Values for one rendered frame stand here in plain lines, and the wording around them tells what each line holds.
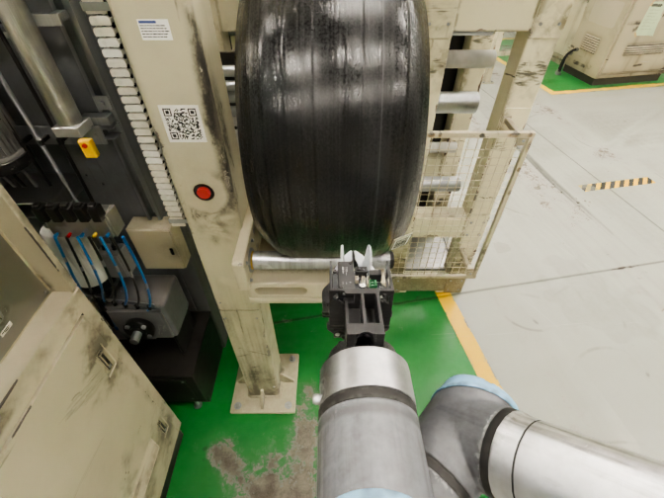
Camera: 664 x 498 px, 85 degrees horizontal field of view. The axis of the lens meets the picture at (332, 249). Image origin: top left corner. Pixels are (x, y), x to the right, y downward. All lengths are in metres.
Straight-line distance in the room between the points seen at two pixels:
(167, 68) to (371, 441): 0.66
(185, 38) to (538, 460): 0.73
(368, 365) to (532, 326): 1.79
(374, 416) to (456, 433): 0.14
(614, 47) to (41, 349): 5.25
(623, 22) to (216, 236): 4.81
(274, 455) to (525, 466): 1.29
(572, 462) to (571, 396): 1.57
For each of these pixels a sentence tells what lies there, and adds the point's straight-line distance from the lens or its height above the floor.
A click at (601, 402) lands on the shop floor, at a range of 2.02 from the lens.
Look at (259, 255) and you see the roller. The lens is 0.88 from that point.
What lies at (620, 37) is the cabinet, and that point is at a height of 0.49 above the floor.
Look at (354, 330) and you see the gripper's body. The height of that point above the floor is 1.24.
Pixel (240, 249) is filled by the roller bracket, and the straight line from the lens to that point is 0.87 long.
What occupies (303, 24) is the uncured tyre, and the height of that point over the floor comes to 1.41.
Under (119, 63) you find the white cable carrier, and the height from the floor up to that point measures 1.33.
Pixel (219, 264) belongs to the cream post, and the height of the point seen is 0.83.
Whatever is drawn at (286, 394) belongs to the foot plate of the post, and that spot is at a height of 0.01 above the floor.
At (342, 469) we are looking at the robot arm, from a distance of 0.31.
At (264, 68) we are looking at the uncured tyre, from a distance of 0.57.
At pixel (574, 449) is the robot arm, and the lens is 0.40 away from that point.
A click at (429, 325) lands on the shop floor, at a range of 1.91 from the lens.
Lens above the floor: 1.53
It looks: 44 degrees down
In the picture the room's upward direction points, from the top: straight up
